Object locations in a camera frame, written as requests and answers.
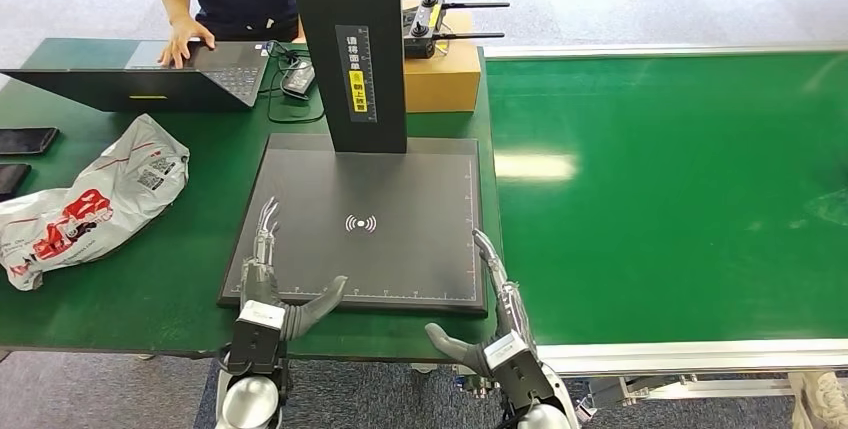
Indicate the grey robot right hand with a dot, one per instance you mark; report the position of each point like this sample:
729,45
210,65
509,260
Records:
507,300

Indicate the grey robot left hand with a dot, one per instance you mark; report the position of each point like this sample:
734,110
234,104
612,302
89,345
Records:
262,283

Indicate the white plastic package red print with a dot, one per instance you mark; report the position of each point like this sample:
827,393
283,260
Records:
99,207

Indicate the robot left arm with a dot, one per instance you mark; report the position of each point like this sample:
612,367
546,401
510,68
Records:
248,403

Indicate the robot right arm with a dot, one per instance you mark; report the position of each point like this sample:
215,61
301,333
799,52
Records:
546,413

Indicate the black inbound scanner machine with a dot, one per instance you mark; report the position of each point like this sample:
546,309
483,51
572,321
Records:
371,214

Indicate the green conveyor belt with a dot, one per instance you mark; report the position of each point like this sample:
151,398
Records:
662,214

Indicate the brown cardboard box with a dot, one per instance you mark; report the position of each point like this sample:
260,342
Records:
444,85

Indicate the black power adapter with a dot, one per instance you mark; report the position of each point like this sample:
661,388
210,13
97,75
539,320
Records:
298,78

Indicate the black laptop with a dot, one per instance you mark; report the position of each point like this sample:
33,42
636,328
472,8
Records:
132,91

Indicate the person's right hand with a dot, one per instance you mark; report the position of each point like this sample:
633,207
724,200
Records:
182,42

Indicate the black phone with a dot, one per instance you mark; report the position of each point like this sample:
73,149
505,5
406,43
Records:
26,140
12,179

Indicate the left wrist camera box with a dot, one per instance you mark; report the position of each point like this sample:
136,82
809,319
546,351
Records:
255,340

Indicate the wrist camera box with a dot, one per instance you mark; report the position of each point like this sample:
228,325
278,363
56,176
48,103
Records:
255,340
520,370

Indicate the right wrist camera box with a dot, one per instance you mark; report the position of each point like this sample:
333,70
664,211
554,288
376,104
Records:
520,370

